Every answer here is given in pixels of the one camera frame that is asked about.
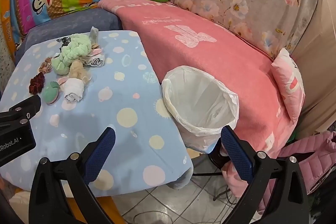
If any beige sock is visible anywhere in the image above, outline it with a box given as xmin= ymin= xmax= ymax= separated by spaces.
xmin=69 ymin=60 xmax=91 ymax=83

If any beige curtain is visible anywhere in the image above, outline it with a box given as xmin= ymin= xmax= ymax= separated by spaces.
xmin=291 ymin=0 xmax=336 ymax=135

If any leopard print scrunchie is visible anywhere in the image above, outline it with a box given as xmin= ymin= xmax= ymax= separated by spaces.
xmin=56 ymin=36 xmax=72 ymax=46

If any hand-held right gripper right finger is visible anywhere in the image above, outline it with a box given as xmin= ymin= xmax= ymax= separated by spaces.
xmin=220 ymin=126 xmax=310 ymax=224

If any floral scrunchie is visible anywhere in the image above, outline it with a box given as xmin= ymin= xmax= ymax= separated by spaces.
xmin=39 ymin=57 xmax=54 ymax=73

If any pink down jacket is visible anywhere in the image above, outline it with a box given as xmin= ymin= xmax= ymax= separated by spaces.
xmin=259 ymin=131 xmax=336 ymax=214

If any round watermelon sponge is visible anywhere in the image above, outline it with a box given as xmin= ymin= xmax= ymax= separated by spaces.
xmin=42 ymin=81 xmax=61 ymax=104

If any bin with white bag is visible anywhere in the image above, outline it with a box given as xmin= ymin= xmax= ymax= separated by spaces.
xmin=161 ymin=66 xmax=240 ymax=154

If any white rolled sock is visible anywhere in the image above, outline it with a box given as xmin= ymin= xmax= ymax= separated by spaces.
xmin=63 ymin=77 xmax=85 ymax=104

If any blue-grey sofa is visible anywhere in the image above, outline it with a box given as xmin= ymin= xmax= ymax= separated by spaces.
xmin=14 ymin=8 xmax=124 ymax=64

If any grey patterned rolled sock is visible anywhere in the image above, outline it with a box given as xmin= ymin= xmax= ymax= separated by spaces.
xmin=84 ymin=52 xmax=106 ymax=67

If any dark red scrunchie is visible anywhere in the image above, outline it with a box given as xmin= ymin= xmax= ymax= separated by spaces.
xmin=29 ymin=72 xmax=46 ymax=96

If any green plush knot toy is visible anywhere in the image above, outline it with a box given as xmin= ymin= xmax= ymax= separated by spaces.
xmin=51 ymin=34 xmax=96 ymax=75

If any pink blanket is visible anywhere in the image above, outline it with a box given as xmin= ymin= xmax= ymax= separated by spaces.
xmin=97 ymin=0 xmax=306 ymax=199

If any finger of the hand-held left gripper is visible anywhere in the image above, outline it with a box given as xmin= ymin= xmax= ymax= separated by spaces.
xmin=0 ymin=95 xmax=42 ymax=130

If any black metal stand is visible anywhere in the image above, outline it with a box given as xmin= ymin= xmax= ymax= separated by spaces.
xmin=193 ymin=147 xmax=237 ymax=201

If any pink printed pillow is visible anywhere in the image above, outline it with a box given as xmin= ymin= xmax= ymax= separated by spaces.
xmin=271 ymin=48 xmax=305 ymax=123

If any blue dotted cloth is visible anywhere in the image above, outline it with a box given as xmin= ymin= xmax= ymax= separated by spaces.
xmin=0 ymin=30 xmax=195 ymax=198

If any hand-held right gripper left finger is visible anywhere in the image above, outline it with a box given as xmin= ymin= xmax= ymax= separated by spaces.
xmin=28 ymin=127 xmax=116 ymax=224

